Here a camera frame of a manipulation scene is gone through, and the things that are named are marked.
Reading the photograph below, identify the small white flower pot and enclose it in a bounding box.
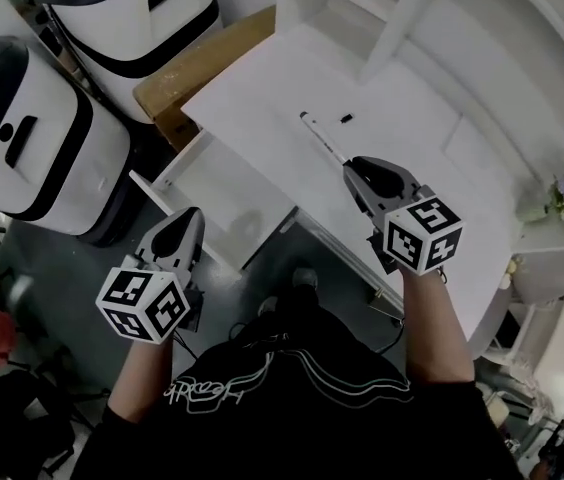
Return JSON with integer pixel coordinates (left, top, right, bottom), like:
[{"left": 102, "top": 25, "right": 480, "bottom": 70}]
[{"left": 499, "top": 255, "right": 521, "bottom": 289}]

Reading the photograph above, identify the white robot with teal strap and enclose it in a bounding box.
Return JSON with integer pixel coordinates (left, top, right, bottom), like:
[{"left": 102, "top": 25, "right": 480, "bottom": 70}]
[{"left": 0, "top": 35, "right": 133, "bottom": 247}]

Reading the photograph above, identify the brown cardboard box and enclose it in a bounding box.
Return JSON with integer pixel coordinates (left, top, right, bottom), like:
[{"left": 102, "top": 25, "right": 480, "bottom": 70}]
[{"left": 131, "top": 5, "right": 277, "bottom": 154}]

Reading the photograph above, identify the person's black printed shirt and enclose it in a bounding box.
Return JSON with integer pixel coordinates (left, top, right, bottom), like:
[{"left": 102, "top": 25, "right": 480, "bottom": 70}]
[{"left": 69, "top": 312, "right": 523, "bottom": 480}]

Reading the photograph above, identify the small white desk drawer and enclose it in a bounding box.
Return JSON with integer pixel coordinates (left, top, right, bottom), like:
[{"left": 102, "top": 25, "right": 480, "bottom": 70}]
[{"left": 129, "top": 130, "right": 299, "bottom": 282}]

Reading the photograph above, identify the person's left forearm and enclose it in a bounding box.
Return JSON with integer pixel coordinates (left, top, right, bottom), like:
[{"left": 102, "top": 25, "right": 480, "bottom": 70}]
[{"left": 109, "top": 337, "right": 176, "bottom": 424}]

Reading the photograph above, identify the person's black trouser leg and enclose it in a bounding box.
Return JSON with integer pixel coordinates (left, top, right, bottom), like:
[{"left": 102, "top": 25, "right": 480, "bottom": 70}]
[{"left": 261, "top": 282, "right": 353, "bottom": 332}]

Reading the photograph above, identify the grey white chair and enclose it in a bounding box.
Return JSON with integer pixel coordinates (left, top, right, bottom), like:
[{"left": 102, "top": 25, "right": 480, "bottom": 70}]
[{"left": 509, "top": 247, "right": 564, "bottom": 314}]

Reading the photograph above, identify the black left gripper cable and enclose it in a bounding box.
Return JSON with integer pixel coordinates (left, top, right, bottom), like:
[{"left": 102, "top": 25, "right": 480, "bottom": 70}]
[{"left": 174, "top": 317, "right": 203, "bottom": 364}]

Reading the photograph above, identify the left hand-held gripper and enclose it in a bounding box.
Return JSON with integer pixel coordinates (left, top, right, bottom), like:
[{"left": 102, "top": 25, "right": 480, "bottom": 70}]
[{"left": 94, "top": 206, "right": 207, "bottom": 346}]

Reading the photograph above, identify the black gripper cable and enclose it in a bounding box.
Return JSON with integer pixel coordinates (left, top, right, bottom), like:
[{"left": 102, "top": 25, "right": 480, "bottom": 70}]
[
  {"left": 174, "top": 317, "right": 203, "bottom": 364},
  {"left": 376, "top": 317, "right": 408, "bottom": 354}
]

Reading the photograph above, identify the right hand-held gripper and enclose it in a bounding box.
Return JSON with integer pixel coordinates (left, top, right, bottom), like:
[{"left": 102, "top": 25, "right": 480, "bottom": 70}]
[{"left": 341, "top": 155, "right": 465, "bottom": 276}]

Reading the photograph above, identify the black and white marker pen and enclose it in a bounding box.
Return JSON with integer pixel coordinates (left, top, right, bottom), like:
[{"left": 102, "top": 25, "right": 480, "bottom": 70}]
[{"left": 299, "top": 111, "right": 351, "bottom": 167}]

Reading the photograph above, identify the white black mobile robot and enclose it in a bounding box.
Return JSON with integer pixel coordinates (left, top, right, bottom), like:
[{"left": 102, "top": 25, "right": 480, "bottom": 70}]
[{"left": 34, "top": 0, "right": 223, "bottom": 124}]

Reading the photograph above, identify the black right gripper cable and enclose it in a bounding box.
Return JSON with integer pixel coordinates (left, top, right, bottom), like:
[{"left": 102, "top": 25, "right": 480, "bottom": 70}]
[{"left": 376, "top": 317, "right": 408, "bottom": 354}]

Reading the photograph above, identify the black backpack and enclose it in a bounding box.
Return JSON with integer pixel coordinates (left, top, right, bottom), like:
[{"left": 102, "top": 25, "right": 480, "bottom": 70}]
[{"left": 0, "top": 367, "right": 78, "bottom": 480}]

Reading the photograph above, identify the white desk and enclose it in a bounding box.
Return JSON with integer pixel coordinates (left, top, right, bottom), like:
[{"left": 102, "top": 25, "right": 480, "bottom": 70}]
[{"left": 180, "top": 21, "right": 531, "bottom": 354}]

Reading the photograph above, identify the person's right forearm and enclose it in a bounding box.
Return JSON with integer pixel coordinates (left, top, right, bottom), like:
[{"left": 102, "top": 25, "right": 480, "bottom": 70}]
[{"left": 400, "top": 267, "right": 476, "bottom": 384}]

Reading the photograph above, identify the person's white shoe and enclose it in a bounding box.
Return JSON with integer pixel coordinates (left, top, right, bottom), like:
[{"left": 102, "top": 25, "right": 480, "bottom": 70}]
[
  {"left": 256, "top": 295, "right": 279, "bottom": 319},
  {"left": 291, "top": 267, "right": 319, "bottom": 289}
]

